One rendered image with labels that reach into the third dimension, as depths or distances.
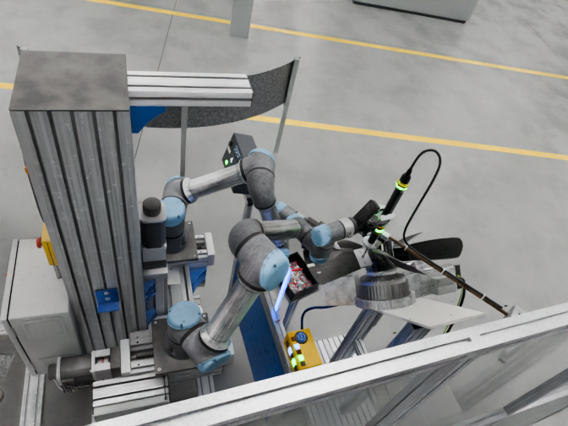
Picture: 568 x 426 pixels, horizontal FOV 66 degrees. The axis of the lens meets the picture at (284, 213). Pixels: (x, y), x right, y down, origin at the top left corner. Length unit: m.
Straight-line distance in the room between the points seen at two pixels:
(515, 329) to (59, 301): 1.40
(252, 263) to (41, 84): 0.71
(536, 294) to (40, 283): 3.61
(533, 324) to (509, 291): 3.12
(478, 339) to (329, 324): 2.37
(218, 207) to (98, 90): 2.55
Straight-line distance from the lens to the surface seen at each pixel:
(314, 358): 1.82
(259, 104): 3.62
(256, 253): 1.33
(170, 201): 1.92
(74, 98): 1.15
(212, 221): 3.52
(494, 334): 0.90
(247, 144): 2.28
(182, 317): 1.61
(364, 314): 2.28
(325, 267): 1.92
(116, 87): 1.19
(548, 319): 0.99
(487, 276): 4.05
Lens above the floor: 2.68
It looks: 47 degrees down
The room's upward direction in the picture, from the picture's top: 16 degrees clockwise
